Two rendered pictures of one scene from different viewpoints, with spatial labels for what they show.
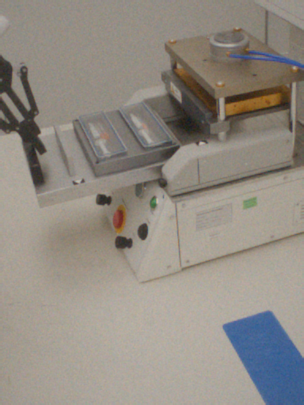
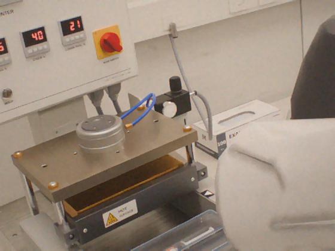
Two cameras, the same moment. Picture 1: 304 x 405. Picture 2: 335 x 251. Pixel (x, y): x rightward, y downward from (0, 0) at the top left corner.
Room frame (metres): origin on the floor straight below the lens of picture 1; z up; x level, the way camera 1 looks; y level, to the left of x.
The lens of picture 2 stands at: (1.25, 0.67, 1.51)
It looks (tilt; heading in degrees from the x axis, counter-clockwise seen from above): 24 degrees down; 254
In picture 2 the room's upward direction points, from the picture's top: 9 degrees counter-clockwise
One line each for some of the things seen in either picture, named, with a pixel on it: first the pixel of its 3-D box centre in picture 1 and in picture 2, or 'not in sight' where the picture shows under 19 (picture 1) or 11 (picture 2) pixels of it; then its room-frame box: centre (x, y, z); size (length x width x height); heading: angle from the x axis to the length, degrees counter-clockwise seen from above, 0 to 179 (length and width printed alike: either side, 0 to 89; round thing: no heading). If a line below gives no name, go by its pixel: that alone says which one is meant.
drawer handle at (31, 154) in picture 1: (31, 156); not in sight; (1.02, 0.22, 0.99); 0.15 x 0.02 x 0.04; 15
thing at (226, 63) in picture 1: (248, 67); (106, 146); (1.11, -0.22, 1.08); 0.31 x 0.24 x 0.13; 15
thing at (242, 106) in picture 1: (231, 77); (111, 163); (1.12, -0.18, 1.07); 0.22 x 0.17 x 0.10; 15
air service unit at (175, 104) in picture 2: not in sight; (171, 114); (0.94, -0.36, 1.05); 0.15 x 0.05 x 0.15; 15
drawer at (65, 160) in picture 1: (100, 147); not in sight; (1.05, 0.09, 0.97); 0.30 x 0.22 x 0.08; 105
